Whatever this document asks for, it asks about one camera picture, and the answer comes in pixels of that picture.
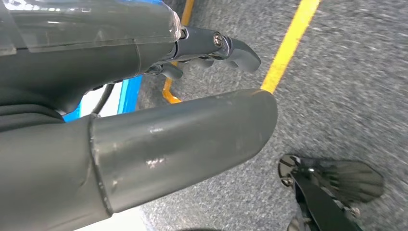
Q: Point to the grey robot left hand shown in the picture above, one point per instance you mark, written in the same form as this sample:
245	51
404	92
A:
175	153

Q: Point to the blue steel shelf rack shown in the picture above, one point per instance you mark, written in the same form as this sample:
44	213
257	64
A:
130	92

